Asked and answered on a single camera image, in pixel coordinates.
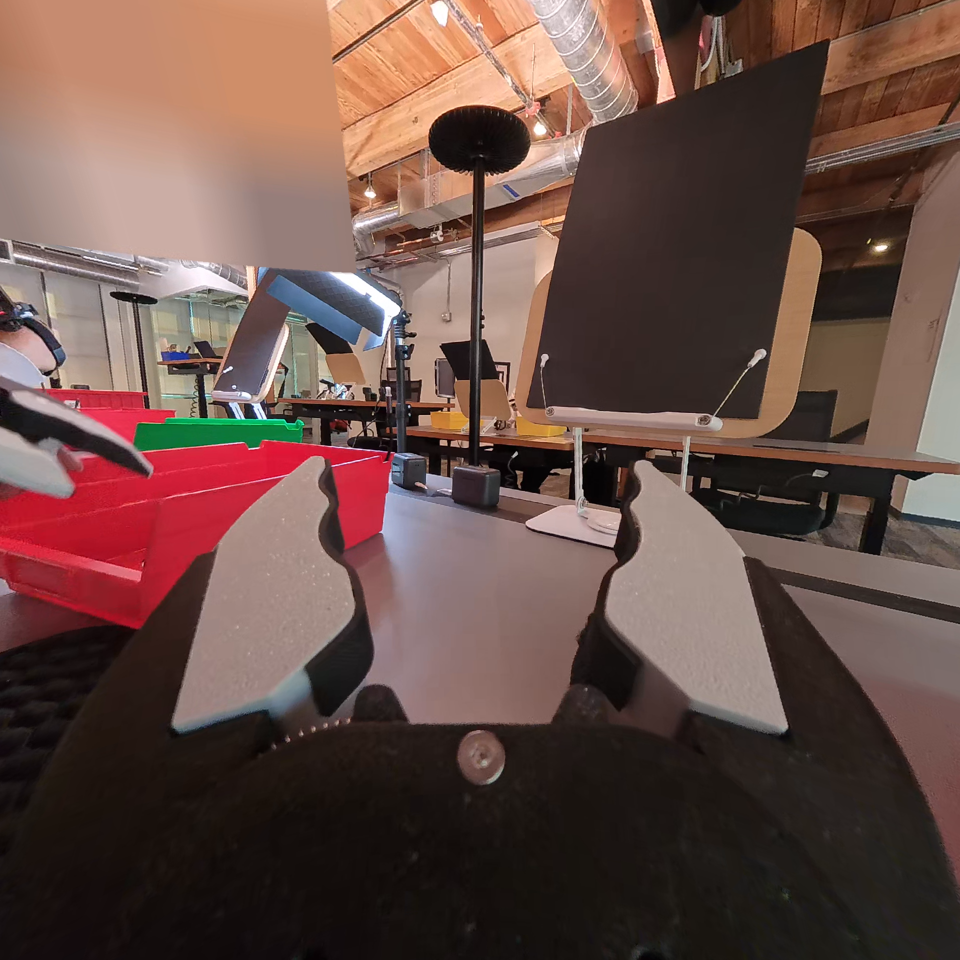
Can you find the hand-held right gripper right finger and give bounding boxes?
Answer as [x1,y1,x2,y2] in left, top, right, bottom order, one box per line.
[573,459,791,738]

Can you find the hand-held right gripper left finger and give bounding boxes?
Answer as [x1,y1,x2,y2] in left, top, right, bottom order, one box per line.
[171,455,375,736]

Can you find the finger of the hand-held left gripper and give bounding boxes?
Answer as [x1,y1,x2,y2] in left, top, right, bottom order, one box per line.
[0,375,156,479]
[0,429,82,502]

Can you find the small red plastic bin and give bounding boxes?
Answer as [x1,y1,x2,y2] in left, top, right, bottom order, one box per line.
[45,387,178,445]

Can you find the slim black floor lamp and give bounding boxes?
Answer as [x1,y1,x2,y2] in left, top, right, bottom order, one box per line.
[110,290,160,410]

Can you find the large red plastic bin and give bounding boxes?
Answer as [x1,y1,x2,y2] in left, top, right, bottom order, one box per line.
[0,440,393,630]

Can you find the green plastic bin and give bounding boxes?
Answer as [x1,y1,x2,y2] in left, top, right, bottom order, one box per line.
[133,417,306,453]

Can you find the white board stand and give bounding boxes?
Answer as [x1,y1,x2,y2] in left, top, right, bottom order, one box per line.
[525,347,770,554]

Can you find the wood edged desk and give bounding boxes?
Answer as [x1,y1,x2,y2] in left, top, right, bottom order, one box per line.
[405,423,960,558]

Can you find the tablet on stand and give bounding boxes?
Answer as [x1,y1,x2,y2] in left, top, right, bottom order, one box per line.
[211,300,291,421]

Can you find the black office chair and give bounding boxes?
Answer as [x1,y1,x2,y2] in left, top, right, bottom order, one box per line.
[686,388,840,538]

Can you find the black mesh pad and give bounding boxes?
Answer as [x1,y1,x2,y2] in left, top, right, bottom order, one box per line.
[0,624,138,860]

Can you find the dark grey charger block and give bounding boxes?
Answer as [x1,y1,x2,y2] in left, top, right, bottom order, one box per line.
[451,464,502,509]

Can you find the black light stand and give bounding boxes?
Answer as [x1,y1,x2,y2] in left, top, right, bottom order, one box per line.
[384,311,420,455]

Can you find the small rounded wooden board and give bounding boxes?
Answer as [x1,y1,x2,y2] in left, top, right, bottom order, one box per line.
[453,377,515,435]

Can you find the studio softbox light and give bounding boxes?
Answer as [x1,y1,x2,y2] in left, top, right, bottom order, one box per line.
[257,267,404,354]

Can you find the small black display board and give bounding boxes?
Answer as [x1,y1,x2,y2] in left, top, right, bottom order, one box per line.
[438,339,498,384]

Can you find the round silver air duct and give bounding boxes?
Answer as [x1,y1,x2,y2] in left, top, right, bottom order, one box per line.
[528,0,640,127]

